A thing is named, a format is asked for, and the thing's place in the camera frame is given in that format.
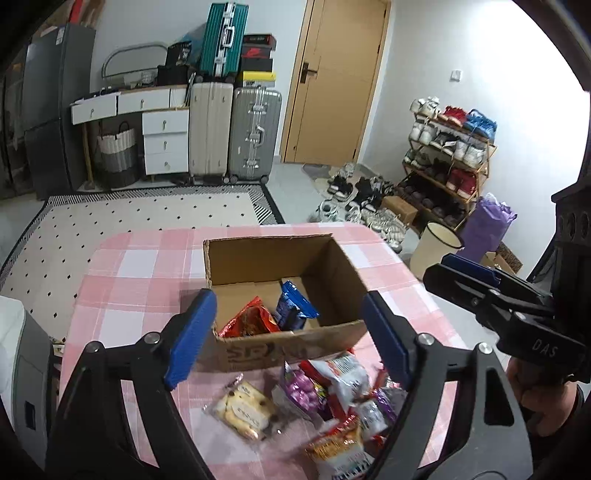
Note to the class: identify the purple bag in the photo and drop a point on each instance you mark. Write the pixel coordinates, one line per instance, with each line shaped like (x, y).
(485, 226)

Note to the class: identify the pile of shoes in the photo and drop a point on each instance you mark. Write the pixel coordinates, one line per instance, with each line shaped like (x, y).
(364, 203)

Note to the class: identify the blue snack packet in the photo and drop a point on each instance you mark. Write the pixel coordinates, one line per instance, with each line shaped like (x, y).
(293, 307)

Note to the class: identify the low black box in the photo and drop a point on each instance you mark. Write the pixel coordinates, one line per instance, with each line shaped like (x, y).
(175, 74)

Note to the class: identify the orange noodle packet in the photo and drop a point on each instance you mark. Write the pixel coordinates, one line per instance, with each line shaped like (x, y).
(339, 447)

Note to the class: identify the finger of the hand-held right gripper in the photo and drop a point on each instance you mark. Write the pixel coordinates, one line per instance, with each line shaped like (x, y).
(455, 284)
(471, 268)

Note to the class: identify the brown patterned box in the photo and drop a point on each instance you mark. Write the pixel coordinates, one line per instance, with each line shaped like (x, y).
(505, 261)

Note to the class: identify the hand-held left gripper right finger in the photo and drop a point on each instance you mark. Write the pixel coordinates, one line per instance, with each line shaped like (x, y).
(388, 337)

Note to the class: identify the black shoe box red stripe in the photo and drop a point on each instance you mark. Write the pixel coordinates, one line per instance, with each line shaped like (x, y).
(259, 40)

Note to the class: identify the person's right hand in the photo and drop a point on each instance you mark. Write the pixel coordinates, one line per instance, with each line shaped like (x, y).
(535, 401)

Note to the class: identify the silver suitcase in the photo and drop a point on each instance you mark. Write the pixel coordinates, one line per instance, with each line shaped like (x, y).
(254, 134)

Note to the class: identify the beige suitcase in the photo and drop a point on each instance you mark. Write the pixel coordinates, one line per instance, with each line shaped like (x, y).
(210, 134)

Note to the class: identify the cream waste bin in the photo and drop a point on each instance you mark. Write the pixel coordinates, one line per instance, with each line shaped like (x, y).
(434, 254)

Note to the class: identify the white dotted rug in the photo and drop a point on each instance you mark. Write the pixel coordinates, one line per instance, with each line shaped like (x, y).
(138, 217)

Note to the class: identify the wooden door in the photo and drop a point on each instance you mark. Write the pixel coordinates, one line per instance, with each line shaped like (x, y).
(332, 83)

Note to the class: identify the thin red snack stick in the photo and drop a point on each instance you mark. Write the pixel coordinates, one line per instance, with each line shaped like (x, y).
(379, 381)

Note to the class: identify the grey white laundry basket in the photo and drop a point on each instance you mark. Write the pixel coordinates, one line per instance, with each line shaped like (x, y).
(116, 157)

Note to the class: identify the dark grey fridge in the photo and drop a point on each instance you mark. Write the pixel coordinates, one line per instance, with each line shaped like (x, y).
(55, 106)

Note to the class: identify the grey doormat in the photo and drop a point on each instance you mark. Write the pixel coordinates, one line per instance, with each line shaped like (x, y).
(318, 177)

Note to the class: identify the clear cookie packet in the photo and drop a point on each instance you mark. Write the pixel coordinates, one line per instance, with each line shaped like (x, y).
(244, 406)

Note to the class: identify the black shoe box red logo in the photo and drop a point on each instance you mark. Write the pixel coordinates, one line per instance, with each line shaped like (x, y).
(256, 53)

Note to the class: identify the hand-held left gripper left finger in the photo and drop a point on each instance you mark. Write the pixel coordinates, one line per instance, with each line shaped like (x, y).
(194, 337)

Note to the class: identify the dark glass cabinet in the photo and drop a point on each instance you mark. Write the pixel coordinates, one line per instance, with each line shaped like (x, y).
(11, 129)

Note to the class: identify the arched mirror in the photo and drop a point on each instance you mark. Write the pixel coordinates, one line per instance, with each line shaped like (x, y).
(134, 60)

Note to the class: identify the teal suitcase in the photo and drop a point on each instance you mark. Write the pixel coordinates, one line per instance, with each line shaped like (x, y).
(224, 39)

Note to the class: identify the white red-edged snack packet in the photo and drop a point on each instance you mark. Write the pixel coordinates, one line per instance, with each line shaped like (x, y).
(344, 378)

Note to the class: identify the white desk with drawers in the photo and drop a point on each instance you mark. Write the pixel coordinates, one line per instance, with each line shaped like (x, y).
(164, 134)

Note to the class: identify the yellow black shoe box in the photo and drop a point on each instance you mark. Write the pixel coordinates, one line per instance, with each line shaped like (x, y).
(258, 79)

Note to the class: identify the black printed bag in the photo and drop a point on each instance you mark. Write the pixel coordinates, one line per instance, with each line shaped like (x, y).
(179, 54)

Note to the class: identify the small brown cardboard box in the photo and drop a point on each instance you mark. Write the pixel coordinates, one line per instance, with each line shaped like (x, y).
(399, 210)

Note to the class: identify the grey white appliance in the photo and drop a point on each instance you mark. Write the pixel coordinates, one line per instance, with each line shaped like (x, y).
(23, 369)

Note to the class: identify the small purple white packet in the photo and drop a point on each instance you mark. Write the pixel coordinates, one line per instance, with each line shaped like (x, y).
(378, 410)

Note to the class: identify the pink checked tablecloth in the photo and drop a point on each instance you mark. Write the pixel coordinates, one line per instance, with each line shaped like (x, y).
(138, 277)

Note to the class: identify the red snack packet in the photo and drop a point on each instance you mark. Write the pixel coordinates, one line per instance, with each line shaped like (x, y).
(251, 323)

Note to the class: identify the wooden shoe rack with shoes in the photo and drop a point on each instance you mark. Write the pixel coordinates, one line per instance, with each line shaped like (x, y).
(448, 152)

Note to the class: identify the purple candy packet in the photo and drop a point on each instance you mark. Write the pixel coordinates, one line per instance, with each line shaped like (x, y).
(302, 390)

